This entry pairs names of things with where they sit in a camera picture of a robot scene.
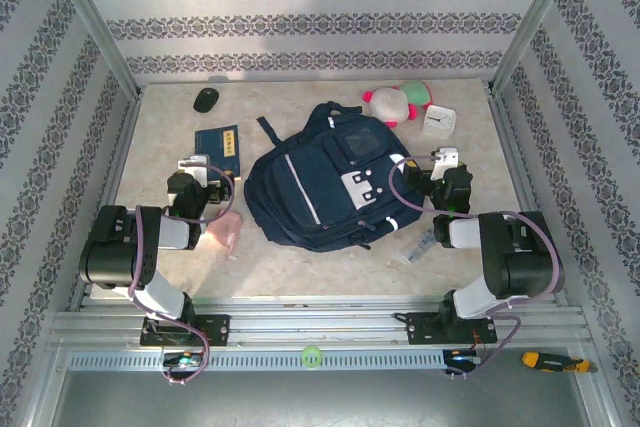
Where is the pink pencil case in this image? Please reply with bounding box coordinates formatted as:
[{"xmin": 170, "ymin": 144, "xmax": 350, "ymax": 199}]
[{"xmin": 202, "ymin": 210, "xmax": 245, "ymax": 261}]

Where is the dark blue book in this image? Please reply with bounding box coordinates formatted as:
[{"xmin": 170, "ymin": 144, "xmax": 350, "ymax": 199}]
[{"xmin": 194, "ymin": 125, "xmax": 243, "ymax": 183}]

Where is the clear plastic ruler set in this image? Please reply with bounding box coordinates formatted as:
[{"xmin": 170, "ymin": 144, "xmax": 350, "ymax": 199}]
[{"xmin": 398, "ymin": 227, "xmax": 439, "ymax": 265}]

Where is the navy blue backpack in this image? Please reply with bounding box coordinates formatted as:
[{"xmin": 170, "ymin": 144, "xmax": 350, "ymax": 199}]
[{"xmin": 243, "ymin": 101, "xmax": 424, "ymax": 254}]

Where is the white square alarm clock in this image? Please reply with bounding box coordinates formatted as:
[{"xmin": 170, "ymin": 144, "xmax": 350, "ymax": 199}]
[{"xmin": 421, "ymin": 104, "xmax": 458, "ymax": 140}]

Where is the white pink green plush toy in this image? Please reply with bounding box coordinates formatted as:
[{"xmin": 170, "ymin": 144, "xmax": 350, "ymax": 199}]
[{"xmin": 362, "ymin": 79, "xmax": 434, "ymax": 129}]

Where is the black computer mouse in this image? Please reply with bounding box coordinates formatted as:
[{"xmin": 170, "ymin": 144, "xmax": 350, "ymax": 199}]
[{"xmin": 193, "ymin": 88, "xmax": 221, "ymax": 114}]

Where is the left controller board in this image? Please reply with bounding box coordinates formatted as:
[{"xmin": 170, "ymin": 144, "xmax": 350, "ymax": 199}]
[{"xmin": 162, "ymin": 351, "xmax": 204, "ymax": 368}]

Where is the controller board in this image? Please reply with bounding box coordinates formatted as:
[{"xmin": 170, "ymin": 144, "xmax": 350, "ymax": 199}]
[
  {"xmin": 162, "ymin": 351, "xmax": 204, "ymax": 368},
  {"xmin": 444, "ymin": 350, "xmax": 481, "ymax": 366}
]

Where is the right controller board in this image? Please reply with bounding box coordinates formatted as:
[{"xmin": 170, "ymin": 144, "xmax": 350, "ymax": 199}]
[{"xmin": 444, "ymin": 350, "xmax": 481, "ymax": 366}]

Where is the green tape roll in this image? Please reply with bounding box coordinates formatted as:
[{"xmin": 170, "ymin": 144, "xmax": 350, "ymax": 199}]
[{"xmin": 301, "ymin": 345, "xmax": 324, "ymax": 370}]

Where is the yellow black utility knife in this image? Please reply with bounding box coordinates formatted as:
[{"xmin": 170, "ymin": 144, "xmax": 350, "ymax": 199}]
[{"xmin": 521, "ymin": 351, "xmax": 599, "ymax": 375}]

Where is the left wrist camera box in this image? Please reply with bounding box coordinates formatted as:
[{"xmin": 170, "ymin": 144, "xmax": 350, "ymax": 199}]
[{"xmin": 178, "ymin": 154, "xmax": 211, "ymax": 186}]

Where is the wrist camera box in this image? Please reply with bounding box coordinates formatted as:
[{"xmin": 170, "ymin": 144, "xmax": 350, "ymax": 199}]
[
  {"xmin": 178, "ymin": 154, "xmax": 211, "ymax": 186},
  {"xmin": 430, "ymin": 145, "xmax": 460, "ymax": 171}
]

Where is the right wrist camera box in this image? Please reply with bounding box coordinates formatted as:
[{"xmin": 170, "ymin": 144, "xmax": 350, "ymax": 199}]
[{"xmin": 430, "ymin": 145, "xmax": 460, "ymax": 171}]

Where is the aluminium side rail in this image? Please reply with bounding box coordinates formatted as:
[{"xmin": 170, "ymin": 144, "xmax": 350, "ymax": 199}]
[
  {"xmin": 487, "ymin": 86, "xmax": 569, "ymax": 308},
  {"xmin": 67, "ymin": 89, "xmax": 144, "ymax": 313}
]

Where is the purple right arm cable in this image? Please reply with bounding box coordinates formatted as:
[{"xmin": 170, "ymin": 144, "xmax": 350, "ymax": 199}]
[{"xmin": 389, "ymin": 156, "xmax": 566, "ymax": 384}]

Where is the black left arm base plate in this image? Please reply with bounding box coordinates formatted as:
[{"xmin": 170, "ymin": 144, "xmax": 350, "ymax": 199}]
[{"xmin": 139, "ymin": 314, "xmax": 232, "ymax": 348}]

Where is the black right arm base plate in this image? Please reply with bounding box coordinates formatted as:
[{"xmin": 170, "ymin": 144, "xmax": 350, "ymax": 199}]
[{"xmin": 394, "ymin": 311, "xmax": 499, "ymax": 347}]

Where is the aluminium mounting rail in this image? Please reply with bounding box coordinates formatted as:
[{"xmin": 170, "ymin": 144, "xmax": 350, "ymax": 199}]
[{"xmin": 47, "ymin": 296, "xmax": 594, "ymax": 354}]

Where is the slotted grey cable duct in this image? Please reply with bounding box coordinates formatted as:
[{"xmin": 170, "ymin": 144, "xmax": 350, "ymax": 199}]
[{"xmin": 67, "ymin": 350, "xmax": 446, "ymax": 372}]

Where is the aluminium frame post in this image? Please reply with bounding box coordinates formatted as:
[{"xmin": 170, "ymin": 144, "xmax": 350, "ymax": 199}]
[
  {"xmin": 42, "ymin": 0, "xmax": 144, "ymax": 98},
  {"xmin": 488, "ymin": 0, "xmax": 585, "ymax": 96}
]

